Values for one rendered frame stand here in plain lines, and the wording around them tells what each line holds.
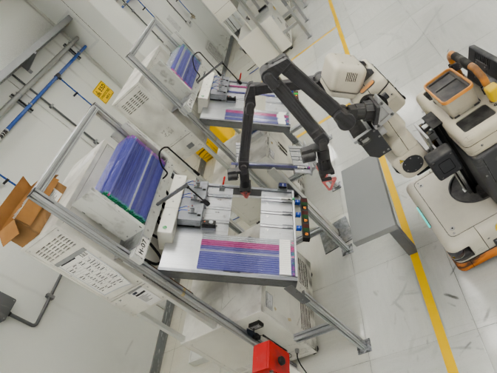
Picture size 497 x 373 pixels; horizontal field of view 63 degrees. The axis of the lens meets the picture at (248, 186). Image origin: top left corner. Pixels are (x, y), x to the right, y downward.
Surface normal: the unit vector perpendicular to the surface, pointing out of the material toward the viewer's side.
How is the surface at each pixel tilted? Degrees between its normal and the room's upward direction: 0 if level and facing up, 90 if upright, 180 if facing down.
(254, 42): 90
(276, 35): 90
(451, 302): 0
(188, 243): 43
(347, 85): 90
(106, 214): 90
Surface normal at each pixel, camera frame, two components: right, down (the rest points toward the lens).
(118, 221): -0.05, 0.65
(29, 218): 0.65, -0.58
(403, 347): -0.64, -0.61
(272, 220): 0.06, -0.76
